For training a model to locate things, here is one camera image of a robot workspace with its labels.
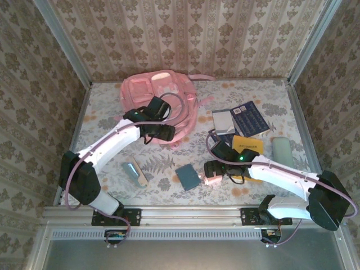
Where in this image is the pink school backpack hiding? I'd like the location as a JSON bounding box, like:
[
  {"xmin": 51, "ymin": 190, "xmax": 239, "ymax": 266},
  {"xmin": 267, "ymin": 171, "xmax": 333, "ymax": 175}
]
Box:
[{"xmin": 120, "ymin": 69, "xmax": 216, "ymax": 146}]

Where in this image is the yellow book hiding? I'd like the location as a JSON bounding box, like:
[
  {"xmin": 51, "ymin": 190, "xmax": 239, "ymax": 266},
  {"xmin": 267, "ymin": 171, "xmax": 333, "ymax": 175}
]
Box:
[{"xmin": 230, "ymin": 134, "xmax": 265, "ymax": 184}]

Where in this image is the silver grey notebook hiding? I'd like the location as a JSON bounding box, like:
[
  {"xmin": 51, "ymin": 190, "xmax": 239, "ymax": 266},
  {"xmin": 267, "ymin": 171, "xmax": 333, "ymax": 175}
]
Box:
[{"xmin": 211, "ymin": 109, "xmax": 236, "ymax": 136}]

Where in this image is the navy book with grid print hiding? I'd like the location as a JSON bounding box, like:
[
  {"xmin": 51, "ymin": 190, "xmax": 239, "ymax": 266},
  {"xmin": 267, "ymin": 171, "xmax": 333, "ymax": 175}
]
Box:
[{"xmin": 230, "ymin": 100, "xmax": 271, "ymax": 138}]

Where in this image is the small teal notebook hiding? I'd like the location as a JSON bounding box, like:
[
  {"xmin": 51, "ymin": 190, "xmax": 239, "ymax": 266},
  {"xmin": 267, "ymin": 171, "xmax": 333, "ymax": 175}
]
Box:
[{"xmin": 174, "ymin": 164, "xmax": 203, "ymax": 191}]

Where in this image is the pale green pencil case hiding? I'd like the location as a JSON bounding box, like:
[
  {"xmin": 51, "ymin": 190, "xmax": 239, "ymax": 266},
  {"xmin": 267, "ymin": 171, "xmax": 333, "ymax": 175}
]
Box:
[{"xmin": 271, "ymin": 136, "xmax": 294, "ymax": 171}]

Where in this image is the slim grey blue tool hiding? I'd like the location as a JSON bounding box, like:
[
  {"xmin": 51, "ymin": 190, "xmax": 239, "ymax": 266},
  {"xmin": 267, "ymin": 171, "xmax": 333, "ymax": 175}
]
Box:
[{"xmin": 122, "ymin": 161, "xmax": 141, "ymax": 188}]

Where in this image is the aluminium base beam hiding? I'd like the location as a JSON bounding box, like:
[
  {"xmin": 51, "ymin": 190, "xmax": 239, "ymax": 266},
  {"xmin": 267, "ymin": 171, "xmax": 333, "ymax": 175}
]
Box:
[{"xmin": 42, "ymin": 205, "xmax": 344, "ymax": 226}]

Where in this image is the floral table cover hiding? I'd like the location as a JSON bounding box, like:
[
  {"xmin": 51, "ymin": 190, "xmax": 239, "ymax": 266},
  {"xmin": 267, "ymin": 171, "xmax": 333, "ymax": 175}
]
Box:
[{"xmin": 60, "ymin": 80, "xmax": 321, "ymax": 206}]

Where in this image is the small control board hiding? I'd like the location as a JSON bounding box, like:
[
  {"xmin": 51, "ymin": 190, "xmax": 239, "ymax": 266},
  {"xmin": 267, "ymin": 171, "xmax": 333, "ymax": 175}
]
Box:
[
  {"xmin": 103, "ymin": 229, "xmax": 128, "ymax": 245},
  {"xmin": 260, "ymin": 228, "xmax": 282, "ymax": 245}
]

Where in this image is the grey metal panel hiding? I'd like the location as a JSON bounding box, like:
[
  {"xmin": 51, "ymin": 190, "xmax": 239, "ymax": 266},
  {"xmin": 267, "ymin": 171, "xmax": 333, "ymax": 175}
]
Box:
[{"xmin": 42, "ymin": 238, "xmax": 345, "ymax": 270}]

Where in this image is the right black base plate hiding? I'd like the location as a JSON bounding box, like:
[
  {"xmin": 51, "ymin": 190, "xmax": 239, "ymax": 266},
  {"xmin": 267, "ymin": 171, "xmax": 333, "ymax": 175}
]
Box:
[{"xmin": 240, "ymin": 207, "xmax": 293, "ymax": 227}]

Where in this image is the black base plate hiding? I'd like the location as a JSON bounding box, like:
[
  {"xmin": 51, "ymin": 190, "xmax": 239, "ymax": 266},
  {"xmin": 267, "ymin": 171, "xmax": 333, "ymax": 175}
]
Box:
[
  {"xmin": 91, "ymin": 207, "xmax": 142, "ymax": 227},
  {"xmin": 240, "ymin": 207, "xmax": 293, "ymax": 227}
]

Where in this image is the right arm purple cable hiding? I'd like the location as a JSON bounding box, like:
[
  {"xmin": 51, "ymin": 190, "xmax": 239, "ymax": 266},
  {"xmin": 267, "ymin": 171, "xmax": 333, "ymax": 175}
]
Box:
[{"xmin": 206, "ymin": 132, "xmax": 359, "ymax": 249}]

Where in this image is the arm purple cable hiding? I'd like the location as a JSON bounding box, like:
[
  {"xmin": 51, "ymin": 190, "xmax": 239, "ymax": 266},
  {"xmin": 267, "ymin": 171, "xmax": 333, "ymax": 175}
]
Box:
[
  {"xmin": 206, "ymin": 132, "xmax": 359, "ymax": 249},
  {"xmin": 64, "ymin": 92, "xmax": 188, "ymax": 250}
]

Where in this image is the aluminium table side rail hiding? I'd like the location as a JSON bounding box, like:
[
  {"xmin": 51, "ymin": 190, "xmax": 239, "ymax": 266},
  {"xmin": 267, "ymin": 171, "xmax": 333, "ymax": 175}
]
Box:
[
  {"xmin": 286, "ymin": 80, "xmax": 333, "ymax": 205},
  {"xmin": 53, "ymin": 81, "xmax": 93, "ymax": 206}
]

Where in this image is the slotted grey cable duct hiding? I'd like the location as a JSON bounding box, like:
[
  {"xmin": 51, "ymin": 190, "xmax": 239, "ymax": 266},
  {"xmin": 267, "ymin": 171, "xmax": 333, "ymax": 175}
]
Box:
[{"xmin": 52, "ymin": 229, "xmax": 264, "ymax": 240}]

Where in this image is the aluminium frame post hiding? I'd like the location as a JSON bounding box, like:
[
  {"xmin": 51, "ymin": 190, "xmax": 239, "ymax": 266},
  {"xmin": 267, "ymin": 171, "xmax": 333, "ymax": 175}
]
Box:
[
  {"xmin": 33, "ymin": 0, "xmax": 93, "ymax": 87},
  {"xmin": 287, "ymin": 0, "xmax": 343, "ymax": 85}
]

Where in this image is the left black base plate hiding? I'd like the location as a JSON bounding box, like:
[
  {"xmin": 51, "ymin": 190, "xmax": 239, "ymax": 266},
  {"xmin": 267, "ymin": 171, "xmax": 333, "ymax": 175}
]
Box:
[{"xmin": 91, "ymin": 207, "xmax": 142, "ymax": 227}]

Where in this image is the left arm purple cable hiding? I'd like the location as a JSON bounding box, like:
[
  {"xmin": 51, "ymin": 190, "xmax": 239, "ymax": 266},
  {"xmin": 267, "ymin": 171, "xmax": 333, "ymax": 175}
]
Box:
[{"xmin": 64, "ymin": 92, "xmax": 188, "ymax": 250}]

